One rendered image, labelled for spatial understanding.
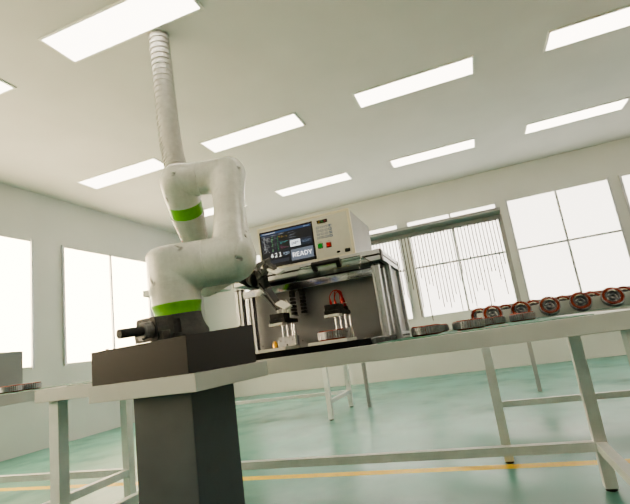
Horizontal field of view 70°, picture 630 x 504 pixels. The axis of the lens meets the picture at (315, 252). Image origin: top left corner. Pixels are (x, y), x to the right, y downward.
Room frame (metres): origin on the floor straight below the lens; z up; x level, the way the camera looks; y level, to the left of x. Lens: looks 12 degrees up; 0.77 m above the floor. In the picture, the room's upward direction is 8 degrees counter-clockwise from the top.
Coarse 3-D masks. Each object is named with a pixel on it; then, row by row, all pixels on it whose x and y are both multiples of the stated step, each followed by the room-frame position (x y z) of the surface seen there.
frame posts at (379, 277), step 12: (372, 264) 1.77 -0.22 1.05; (384, 276) 1.86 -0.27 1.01; (384, 288) 1.86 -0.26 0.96; (240, 300) 1.96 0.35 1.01; (252, 300) 2.05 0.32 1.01; (384, 300) 1.77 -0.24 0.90; (240, 312) 1.97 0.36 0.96; (252, 312) 2.05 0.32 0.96; (384, 312) 1.76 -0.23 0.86; (240, 324) 1.96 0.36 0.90; (252, 324) 2.06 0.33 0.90; (384, 324) 1.77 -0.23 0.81
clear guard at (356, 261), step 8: (360, 256) 1.59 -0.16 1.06; (328, 264) 1.62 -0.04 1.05; (344, 264) 1.59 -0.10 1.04; (352, 264) 1.57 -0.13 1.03; (360, 264) 1.77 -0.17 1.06; (368, 264) 1.80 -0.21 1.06; (304, 272) 1.63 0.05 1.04; (312, 272) 1.62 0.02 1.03; (320, 272) 1.60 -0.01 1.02; (328, 272) 1.58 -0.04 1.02; (336, 272) 1.57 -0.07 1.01; (296, 280) 1.62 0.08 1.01
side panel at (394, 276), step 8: (392, 272) 2.05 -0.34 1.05; (392, 280) 1.94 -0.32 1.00; (400, 280) 2.16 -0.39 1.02; (392, 288) 1.93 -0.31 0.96; (400, 288) 2.16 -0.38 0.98; (392, 296) 1.93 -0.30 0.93; (400, 296) 2.16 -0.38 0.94; (400, 304) 2.12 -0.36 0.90; (400, 312) 2.08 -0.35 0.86; (400, 320) 2.04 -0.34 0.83; (408, 320) 2.19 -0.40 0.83; (400, 328) 1.93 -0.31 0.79; (408, 328) 2.16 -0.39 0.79; (400, 336) 1.93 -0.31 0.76; (408, 336) 2.10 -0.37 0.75
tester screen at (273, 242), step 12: (288, 228) 1.92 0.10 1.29; (300, 228) 1.90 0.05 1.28; (264, 240) 1.96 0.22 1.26; (276, 240) 1.94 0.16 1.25; (288, 240) 1.92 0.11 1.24; (312, 240) 1.89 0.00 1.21; (264, 252) 1.96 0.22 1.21; (276, 252) 1.94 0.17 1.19; (288, 252) 1.93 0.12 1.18; (264, 264) 1.96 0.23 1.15; (276, 264) 1.95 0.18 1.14
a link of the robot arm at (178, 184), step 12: (168, 168) 1.37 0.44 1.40; (180, 168) 1.36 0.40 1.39; (192, 168) 1.37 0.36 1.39; (168, 180) 1.36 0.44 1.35; (180, 180) 1.36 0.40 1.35; (192, 180) 1.37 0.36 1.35; (168, 192) 1.38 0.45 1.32; (180, 192) 1.38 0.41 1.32; (192, 192) 1.40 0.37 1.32; (168, 204) 1.43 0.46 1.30; (180, 204) 1.41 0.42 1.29; (192, 204) 1.43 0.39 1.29; (180, 216) 1.45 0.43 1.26; (192, 216) 1.46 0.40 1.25
